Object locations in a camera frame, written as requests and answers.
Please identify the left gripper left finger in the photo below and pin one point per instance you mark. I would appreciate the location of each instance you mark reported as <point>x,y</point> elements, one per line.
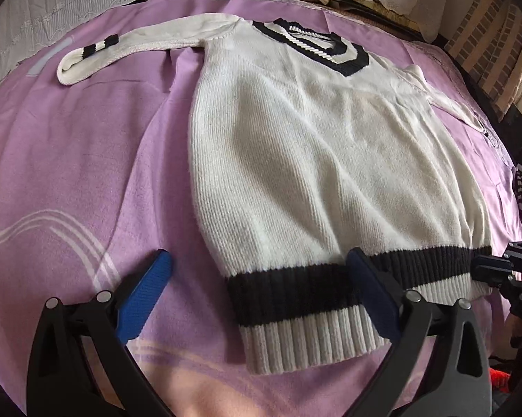
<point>60,381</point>

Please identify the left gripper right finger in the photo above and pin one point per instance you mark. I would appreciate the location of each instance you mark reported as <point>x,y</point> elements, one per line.
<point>456,380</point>

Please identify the white knit sweater black trim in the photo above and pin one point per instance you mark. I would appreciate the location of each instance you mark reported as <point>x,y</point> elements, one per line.
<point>302,146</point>

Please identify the purple bed sheet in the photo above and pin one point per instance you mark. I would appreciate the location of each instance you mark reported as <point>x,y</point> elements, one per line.
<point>94,178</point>

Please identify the brick pattern curtain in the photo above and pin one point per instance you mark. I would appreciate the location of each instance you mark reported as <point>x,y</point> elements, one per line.
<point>488,46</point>

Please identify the stacked bedding under lace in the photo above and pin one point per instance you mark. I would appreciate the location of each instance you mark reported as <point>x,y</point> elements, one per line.
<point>370,9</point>

